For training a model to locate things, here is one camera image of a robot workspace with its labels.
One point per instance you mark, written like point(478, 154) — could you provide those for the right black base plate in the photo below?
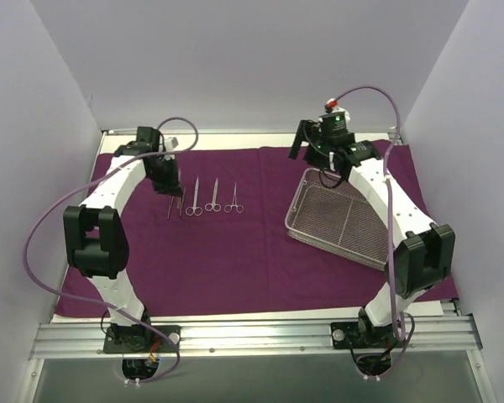
point(358, 336)

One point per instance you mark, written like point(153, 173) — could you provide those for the front aluminium rail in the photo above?
point(247, 338)

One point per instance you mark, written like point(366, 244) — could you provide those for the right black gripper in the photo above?
point(301, 137)

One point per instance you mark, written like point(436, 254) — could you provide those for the silver surgical scissors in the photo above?
point(194, 210)

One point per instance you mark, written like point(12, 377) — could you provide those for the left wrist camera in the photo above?
point(150, 139)

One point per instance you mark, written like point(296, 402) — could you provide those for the metal mesh instrument tray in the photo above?
point(336, 218)

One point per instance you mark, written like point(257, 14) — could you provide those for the thin silver tweezers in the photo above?
point(181, 202)

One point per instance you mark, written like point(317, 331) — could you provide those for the silver surgical forceps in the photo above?
point(234, 206)

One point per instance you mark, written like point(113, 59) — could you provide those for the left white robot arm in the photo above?
point(96, 242)

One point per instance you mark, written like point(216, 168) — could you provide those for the back aluminium rail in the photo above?
point(131, 131)

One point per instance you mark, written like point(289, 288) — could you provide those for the purple cloth wrap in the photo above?
point(227, 263)

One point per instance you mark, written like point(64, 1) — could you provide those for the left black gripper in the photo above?
point(168, 187)

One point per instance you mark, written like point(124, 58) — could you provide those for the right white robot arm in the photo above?
point(369, 180)

